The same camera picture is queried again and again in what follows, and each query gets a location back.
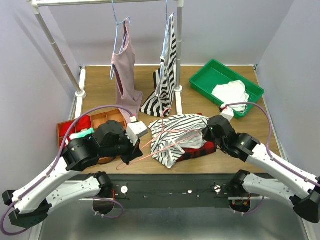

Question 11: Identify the blue hanger with mauve top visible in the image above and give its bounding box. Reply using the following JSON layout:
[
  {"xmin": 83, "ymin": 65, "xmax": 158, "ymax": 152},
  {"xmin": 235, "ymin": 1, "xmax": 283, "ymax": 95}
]
[{"xmin": 109, "ymin": 0, "xmax": 131, "ymax": 80}]

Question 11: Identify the mauve tank top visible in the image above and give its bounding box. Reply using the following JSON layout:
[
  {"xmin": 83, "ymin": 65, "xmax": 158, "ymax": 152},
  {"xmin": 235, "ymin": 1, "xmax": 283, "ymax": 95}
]
[{"xmin": 111, "ymin": 18, "xmax": 143, "ymax": 123}]

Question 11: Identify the white cloth in tray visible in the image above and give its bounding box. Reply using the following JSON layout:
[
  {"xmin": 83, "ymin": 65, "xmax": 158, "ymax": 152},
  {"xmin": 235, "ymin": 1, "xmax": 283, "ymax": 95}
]
[{"xmin": 211, "ymin": 80, "xmax": 250, "ymax": 104}]

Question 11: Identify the thin striped tank top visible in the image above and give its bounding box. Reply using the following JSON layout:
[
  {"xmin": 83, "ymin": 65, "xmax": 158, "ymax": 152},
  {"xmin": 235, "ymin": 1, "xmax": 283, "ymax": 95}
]
[{"xmin": 148, "ymin": 113, "xmax": 211, "ymax": 169}]

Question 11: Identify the pink wire hanger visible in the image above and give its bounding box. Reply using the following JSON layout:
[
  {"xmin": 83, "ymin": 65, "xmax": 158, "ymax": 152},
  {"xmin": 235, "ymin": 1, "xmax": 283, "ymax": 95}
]
[{"xmin": 116, "ymin": 107, "xmax": 204, "ymax": 171}]

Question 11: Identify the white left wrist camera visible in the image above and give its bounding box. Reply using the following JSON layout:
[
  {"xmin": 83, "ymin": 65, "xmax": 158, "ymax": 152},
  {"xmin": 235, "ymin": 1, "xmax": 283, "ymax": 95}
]
[{"xmin": 126, "ymin": 121, "xmax": 148, "ymax": 145}]

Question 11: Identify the green plastic tray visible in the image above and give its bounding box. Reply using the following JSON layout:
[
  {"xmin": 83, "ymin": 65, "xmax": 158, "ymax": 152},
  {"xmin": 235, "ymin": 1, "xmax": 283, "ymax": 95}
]
[{"xmin": 189, "ymin": 59, "xmax": 265, "ymax": 119}]

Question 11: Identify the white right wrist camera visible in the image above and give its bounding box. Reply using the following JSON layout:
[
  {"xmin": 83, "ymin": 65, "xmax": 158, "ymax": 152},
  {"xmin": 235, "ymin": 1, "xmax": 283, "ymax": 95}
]
[{"xmin": 220, "ymin": 104, "xmax": 234, "ymax": 122}]

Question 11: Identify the bold black white striped top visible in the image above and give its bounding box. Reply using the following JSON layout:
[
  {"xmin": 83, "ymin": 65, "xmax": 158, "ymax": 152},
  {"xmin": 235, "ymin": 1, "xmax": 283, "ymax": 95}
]
[{"xmin": 140, "ymin": 27, "xmax": 177, "ymax": 117}]

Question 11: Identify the silver clothes rack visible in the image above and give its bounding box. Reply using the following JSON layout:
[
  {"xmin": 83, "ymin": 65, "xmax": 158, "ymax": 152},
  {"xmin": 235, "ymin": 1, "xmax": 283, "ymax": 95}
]
[{"xmin": 27, "ymin": 0, "xmax": 184, "ymax": 115}]

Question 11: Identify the red black plaid shirt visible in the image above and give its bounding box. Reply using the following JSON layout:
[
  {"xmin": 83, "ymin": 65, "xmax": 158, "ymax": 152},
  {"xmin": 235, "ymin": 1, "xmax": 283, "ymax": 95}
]
[{"xmin": 171, "ymin": 114, "xmax": 217, "ymax": 163}]

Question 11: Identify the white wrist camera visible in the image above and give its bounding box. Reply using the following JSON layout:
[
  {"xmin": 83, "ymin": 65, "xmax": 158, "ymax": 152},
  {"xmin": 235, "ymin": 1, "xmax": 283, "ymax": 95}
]
[
  {"xmin": 220, "ymin": 104, "xmax": 234, "ymax": 122},
  {"xmin": 126, "ymin": 121, "xmax": 148, "ymax": 145}
]

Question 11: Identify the red sock roll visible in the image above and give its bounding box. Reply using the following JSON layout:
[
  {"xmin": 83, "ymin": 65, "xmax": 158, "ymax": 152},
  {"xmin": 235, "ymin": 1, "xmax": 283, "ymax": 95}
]
[{"xmin": 75, "ymin": 115, "xmax": 92, "ymax": 133}]

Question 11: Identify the orange compartment organizer box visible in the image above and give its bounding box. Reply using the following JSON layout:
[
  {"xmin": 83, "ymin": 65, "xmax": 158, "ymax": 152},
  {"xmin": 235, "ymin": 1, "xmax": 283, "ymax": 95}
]
[{"xmin": 56, "ymin": 108, "xmax": 127, "ymax": 148}]

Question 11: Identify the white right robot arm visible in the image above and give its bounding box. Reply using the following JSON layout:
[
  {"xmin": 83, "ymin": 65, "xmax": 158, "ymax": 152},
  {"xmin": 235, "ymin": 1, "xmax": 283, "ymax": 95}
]
[{"xmin": 202, "ymin": 115, "xmax": 320, "ymax": 224}]

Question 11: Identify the teal cloth bundle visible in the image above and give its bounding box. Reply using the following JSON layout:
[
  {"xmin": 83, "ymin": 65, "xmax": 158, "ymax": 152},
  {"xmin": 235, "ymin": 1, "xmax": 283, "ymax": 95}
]
[{"xmin": 69, "ymin": 127, "xmax": 94, "ymax": 140}]

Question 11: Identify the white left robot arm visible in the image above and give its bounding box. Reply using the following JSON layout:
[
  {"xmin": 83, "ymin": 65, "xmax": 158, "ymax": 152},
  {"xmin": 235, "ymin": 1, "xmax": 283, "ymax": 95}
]
[{"xmin": 2, "ymin": 120, "xmax": 148, "ymax": 229}]

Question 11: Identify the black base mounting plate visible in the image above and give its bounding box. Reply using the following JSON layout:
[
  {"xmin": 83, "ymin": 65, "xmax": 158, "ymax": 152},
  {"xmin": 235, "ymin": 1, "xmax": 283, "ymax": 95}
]
[{"xmin": 98, "ymin": 173, "xmax": 249, "ymax": 209}]

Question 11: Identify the blue hanger with striped top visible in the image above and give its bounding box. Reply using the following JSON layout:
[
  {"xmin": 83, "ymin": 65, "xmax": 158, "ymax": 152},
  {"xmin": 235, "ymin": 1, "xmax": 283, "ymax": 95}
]
[{"xmin": 156, "ymin": 0, "xmax": 176, "ymax": 97}]

